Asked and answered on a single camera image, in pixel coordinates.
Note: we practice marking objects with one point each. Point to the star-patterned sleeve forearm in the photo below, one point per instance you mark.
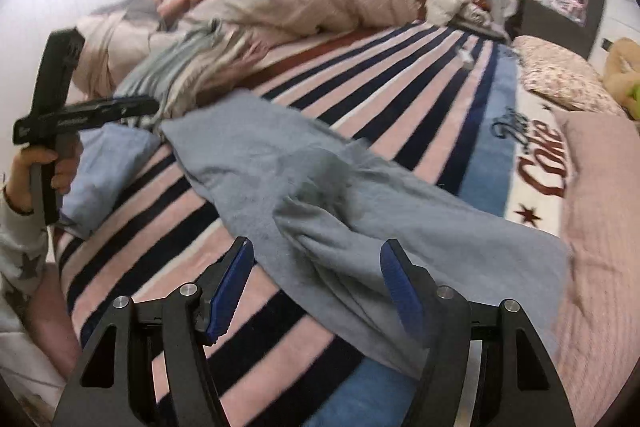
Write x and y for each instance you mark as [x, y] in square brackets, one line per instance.
[30, 375]

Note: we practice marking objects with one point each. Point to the floral pillow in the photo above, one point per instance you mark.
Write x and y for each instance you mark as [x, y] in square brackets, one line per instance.
[562, 77]

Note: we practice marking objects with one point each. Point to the striped pink navy blanket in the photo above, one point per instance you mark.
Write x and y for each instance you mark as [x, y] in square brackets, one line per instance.
[476, 134]

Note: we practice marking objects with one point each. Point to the light blue folded clothes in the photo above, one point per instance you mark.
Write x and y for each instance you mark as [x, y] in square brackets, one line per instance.
[112, 156]

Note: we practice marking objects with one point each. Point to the grey-green striped garment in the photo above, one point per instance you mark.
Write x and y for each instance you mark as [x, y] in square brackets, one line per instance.
[212, 55]

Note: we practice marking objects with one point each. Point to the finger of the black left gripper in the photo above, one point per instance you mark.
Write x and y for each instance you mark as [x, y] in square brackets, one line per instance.
[95, 114]

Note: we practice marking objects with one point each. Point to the small white object on blanket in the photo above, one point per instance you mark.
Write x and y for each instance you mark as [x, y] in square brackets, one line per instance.
[466, 58]

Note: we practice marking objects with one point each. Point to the grey-blue fleece pants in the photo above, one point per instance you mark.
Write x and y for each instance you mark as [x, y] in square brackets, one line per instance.
[319, 207]

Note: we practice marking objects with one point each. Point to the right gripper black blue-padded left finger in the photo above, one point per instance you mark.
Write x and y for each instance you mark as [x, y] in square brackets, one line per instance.
[113, 385]

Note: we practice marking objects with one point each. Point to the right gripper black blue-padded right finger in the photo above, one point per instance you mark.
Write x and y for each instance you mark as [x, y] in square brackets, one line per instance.
[518, 383]

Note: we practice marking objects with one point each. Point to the beige crumpled duvet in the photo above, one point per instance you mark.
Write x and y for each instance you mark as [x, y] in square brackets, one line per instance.
[119, 36]

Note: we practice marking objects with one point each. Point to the pink knitted pillow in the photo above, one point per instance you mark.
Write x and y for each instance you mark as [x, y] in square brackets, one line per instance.
[598, 324]

